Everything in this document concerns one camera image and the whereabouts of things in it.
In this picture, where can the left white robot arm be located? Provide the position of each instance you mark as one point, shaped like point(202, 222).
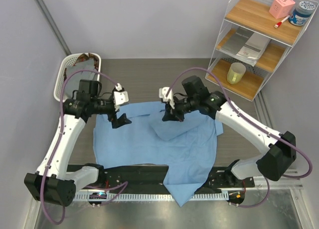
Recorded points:
point(51, 183)

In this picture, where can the light blue long sleeve shirt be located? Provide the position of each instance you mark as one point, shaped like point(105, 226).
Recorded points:
point(188, 148)

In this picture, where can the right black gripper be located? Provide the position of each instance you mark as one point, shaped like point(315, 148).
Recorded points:
point(169, 115)

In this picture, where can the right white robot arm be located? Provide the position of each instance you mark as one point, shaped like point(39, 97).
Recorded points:
point(276, 149)

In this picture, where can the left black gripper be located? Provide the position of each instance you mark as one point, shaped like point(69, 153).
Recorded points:
point(118, 122)

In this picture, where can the white wire wooden shelf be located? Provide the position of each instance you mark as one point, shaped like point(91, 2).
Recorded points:
point(254, 15)

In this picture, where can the brown patterned garment in basket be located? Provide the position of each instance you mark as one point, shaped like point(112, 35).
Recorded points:
point(84, 57)

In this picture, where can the blue white jar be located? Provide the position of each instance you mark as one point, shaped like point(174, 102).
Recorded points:
point(301, 13)

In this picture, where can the pink cube power strip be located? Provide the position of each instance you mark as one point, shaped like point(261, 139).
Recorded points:
point(281, 8)

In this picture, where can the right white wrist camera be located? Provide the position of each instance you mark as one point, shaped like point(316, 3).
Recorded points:
point(166, 96)

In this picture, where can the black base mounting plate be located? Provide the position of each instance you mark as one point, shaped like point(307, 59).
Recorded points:
point(149, 180)

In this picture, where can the grey booklet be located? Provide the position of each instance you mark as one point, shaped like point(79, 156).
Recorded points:
point(245, 45)

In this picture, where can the white laundry basket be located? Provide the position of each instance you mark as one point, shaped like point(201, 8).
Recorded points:
point(69, 61)

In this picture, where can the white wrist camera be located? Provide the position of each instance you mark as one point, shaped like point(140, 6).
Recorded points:
point(166, 96)
point(120, 96)

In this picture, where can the yellow translucent cup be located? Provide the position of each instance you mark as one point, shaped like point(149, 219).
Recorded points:
point(235, 73)

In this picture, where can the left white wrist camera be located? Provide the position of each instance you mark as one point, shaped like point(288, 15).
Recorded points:
point(120, 96)

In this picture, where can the grey shirt in basket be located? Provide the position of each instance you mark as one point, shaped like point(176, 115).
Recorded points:
point(73, 83)

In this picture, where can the white slotted cable duct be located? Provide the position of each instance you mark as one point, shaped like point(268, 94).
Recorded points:
point(93, 196)

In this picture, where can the red white marker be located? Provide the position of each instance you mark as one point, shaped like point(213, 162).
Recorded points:
point(282, 21)

